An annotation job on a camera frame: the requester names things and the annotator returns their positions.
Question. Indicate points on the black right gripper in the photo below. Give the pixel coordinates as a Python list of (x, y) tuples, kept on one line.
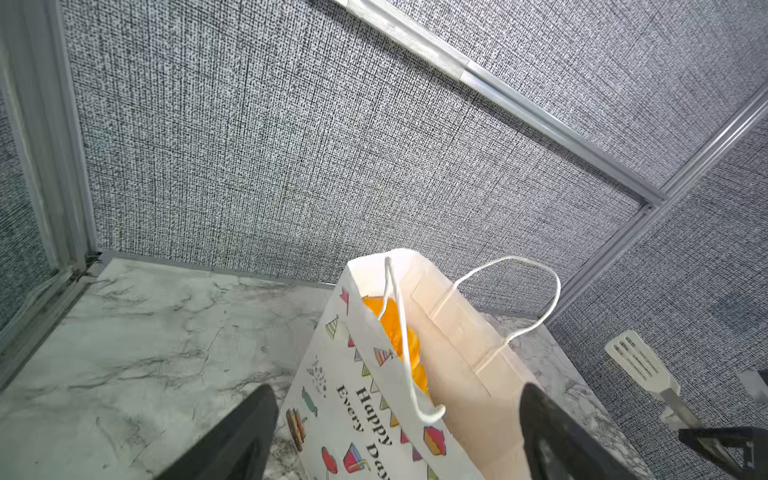
[(740, 452)]

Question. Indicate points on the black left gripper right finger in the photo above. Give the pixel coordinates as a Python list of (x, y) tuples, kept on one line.
[(556, 447)]

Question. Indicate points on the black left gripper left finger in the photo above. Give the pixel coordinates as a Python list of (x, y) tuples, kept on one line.
[(237, 447)]

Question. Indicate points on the white paper gift bag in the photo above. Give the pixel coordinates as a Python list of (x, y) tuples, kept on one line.
[(404, 379)]

